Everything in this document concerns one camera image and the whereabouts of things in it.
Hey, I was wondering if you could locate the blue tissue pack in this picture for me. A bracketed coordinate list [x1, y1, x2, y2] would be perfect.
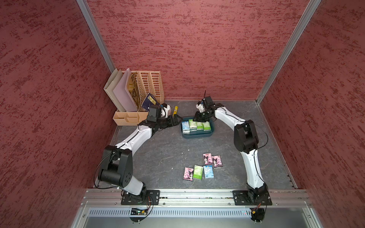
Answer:
[181, 121, 190, 135]
[203, 165, 214, 179]

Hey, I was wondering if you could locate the pink Kuromi tissue pack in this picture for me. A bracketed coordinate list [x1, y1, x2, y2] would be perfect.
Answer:
[203, 153, 213, 165]

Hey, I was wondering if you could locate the blue tissue pack bottom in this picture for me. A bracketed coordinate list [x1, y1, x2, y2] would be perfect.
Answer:
[203, 165, 214, 179]

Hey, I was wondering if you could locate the pink Kuromi pack bottom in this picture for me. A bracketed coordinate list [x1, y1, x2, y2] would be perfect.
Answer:
[183, 167, 194, 181]

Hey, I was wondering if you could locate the green tissue pack bottom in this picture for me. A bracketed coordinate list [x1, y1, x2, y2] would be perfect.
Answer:
[193, 165, 203, 180]

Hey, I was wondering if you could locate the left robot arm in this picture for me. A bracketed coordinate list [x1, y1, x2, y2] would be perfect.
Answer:
[97, 115, 183, 201]

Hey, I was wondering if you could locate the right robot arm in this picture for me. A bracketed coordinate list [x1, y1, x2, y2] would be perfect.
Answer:
[194, 99, 268, 202]

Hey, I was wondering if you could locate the teal storage box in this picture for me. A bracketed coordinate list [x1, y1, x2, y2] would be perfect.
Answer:
[180, 120, 215, 139]

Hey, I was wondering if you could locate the dark blue notebook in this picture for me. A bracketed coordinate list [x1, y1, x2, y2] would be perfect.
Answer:
[141, 93, 160, 112]

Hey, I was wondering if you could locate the beige desk file organizer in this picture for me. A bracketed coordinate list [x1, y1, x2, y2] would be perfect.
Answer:
[104, 68, 164, 126]

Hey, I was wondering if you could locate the gold patterned book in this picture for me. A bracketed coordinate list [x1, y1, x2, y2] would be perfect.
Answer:
[127, 72, 140, 109]

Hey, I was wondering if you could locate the pink folder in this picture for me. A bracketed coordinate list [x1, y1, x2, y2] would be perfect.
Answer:
[113, 68, 137, 112]

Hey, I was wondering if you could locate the beige folder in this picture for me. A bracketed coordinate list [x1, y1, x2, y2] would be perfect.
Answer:
[104, 68, 125, 112]

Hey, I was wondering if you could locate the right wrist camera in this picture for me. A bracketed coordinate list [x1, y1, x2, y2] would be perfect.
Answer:
[196, 96, 215, 113]

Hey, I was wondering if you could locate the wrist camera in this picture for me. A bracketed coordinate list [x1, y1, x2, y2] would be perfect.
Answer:
[147, 103, 171, 119]
[196, 96, 215, 113]

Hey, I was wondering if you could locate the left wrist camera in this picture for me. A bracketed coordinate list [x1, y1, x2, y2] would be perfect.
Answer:
[147, 103, 171, 119]

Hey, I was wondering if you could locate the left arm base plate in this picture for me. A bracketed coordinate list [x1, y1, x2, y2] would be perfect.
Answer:
[121, 190, 160, 206]

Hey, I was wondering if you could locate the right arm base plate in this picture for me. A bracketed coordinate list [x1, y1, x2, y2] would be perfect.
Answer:
[232, 190, 272, 206]

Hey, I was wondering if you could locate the aluminium front rail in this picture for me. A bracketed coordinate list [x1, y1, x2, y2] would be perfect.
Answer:
[72, 189, 322, 228]

